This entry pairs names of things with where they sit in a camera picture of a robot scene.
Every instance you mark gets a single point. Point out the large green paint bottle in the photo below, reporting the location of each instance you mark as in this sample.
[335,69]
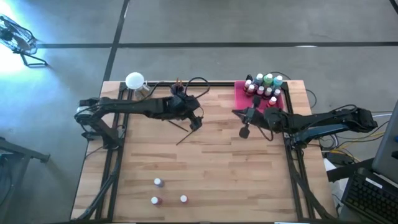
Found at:
[268,78]

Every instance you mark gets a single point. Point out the grey laptop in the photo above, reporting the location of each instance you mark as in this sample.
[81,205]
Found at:
[387,149]

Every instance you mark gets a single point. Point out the small red paint bottle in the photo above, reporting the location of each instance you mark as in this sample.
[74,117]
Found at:
[155,200]

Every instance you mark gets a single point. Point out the pink plastic bin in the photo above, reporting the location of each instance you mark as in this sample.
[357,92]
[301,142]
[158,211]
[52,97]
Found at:
[241,99]

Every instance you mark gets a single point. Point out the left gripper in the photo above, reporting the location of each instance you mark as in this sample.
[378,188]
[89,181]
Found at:
[183,107]

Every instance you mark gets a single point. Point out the black floor fan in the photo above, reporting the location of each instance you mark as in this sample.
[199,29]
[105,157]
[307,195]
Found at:
[15,39]

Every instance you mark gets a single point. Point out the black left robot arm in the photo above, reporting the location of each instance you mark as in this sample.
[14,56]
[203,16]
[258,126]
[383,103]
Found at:
[130,105]

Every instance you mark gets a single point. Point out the black rounded mount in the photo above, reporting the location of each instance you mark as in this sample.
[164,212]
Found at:
[249,77]

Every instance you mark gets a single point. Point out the grey metal cart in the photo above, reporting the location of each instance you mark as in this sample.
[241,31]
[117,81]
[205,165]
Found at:
[18,149]

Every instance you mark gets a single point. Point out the black power brick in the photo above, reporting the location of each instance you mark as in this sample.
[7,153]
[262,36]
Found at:
[340,158]

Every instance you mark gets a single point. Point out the white globe table lamp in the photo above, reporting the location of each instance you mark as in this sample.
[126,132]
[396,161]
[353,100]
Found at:
[134,80]

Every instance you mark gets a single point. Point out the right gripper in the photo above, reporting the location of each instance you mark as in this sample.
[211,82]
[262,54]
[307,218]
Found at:
[267,119]

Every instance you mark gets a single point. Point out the lilac plastic cup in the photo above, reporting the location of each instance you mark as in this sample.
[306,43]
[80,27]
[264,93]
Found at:
[172,88]

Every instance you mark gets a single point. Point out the small purple paint bottle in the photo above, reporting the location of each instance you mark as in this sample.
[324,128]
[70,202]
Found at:
[158,182]

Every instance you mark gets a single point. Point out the black keyboard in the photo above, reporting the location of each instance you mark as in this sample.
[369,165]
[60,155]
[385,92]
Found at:
[370,196]

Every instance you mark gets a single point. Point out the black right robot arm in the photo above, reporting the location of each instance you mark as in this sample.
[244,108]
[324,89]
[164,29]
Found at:
[311,119]

